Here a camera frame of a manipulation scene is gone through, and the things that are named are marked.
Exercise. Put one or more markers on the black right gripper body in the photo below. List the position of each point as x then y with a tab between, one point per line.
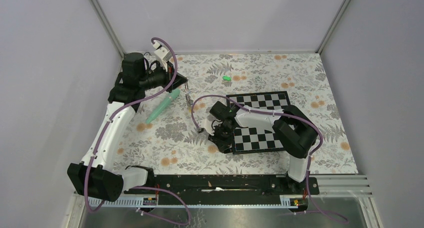
223	134

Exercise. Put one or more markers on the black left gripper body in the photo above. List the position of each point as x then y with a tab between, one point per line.
157	77

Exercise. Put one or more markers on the silver keyring with clips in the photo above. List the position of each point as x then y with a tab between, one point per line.
188	98

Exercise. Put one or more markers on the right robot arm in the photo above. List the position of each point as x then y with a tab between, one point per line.
295	132

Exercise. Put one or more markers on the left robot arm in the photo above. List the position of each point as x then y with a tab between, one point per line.
93	176

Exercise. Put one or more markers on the black white chessboard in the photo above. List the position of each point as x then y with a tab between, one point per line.
256	133

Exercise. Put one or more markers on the floral patterned table mat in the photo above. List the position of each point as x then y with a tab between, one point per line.
172	145

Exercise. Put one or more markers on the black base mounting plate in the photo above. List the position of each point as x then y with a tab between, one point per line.
242	186

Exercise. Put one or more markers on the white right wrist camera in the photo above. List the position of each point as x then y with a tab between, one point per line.
206	126

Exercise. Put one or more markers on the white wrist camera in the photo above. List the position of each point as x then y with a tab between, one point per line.
206	126
162	54

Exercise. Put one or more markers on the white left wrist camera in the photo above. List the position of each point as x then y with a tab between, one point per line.
162	54

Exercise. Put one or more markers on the white slotted cable duct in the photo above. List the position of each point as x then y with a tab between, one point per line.
212	201

